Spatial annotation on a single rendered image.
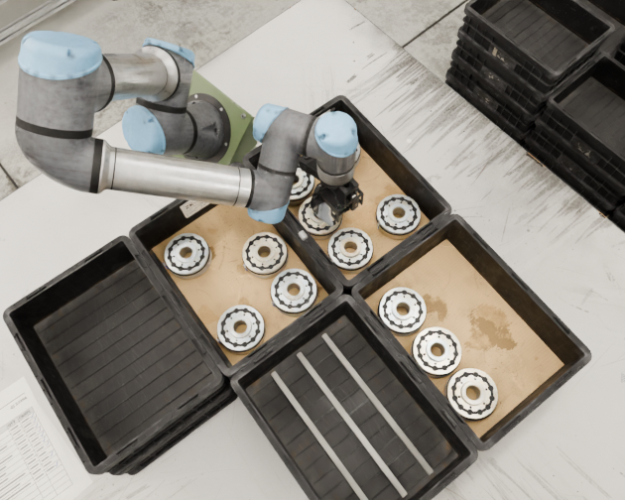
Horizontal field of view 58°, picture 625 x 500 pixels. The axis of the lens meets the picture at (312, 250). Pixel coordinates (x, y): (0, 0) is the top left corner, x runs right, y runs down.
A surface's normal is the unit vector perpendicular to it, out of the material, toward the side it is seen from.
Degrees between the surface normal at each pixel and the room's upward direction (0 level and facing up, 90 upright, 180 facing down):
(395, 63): 0
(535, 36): 0
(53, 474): 0
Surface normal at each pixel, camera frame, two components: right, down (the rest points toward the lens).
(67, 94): 0.56, 0.43
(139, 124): -0.52, 0.31
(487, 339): -0.03, -0.38
